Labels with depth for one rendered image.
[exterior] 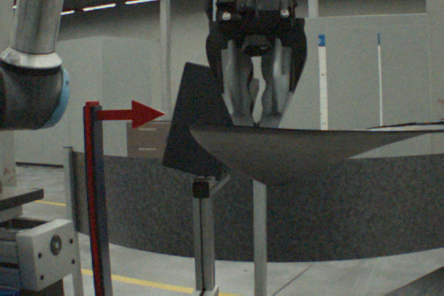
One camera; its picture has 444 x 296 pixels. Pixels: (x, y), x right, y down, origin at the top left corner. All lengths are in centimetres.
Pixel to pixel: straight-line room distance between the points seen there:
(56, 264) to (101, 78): 925
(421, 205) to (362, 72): 430
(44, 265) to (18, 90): 30
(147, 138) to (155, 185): 490
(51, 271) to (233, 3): 59
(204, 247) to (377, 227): 142
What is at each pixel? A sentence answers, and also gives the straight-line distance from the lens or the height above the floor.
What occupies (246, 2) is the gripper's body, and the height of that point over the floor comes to 127.
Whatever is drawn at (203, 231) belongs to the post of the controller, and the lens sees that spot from 104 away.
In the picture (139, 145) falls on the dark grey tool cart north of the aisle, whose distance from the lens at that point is 744.
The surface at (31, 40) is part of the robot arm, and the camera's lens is 104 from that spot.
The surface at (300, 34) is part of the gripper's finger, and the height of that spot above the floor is 125.
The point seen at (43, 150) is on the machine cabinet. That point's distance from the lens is 1117.
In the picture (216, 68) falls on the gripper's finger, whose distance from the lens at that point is 54.
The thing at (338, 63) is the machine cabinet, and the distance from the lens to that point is 671.
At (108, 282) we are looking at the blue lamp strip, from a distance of 53.
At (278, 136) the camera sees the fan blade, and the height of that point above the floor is 116.
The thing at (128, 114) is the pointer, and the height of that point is 118.
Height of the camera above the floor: 119
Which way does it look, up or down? 3 degrees down
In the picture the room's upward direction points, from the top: 1 degrees counter-clockwise
